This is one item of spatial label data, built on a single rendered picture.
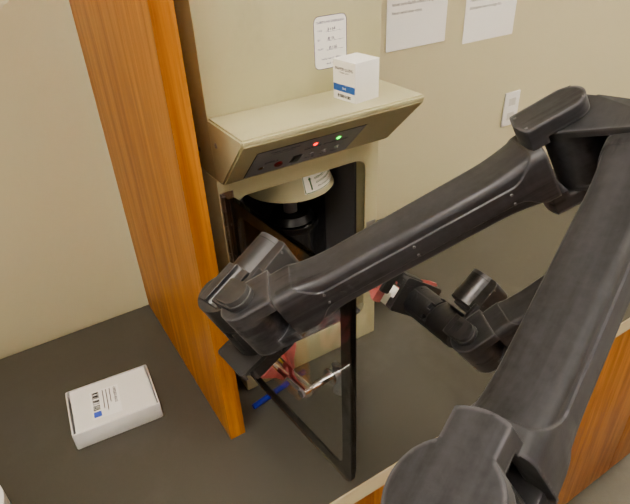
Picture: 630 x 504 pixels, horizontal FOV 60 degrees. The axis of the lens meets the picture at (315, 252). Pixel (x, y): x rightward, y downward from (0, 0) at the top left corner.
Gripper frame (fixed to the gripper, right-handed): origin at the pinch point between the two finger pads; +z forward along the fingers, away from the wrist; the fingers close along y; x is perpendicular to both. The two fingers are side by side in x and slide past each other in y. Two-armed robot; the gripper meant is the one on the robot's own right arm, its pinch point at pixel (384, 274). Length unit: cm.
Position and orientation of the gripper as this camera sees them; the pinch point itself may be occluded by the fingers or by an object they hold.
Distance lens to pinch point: 102.3
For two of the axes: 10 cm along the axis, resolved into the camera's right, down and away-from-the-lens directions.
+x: -4.8, 8.6, 1.8
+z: -5.3, -4.5, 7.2
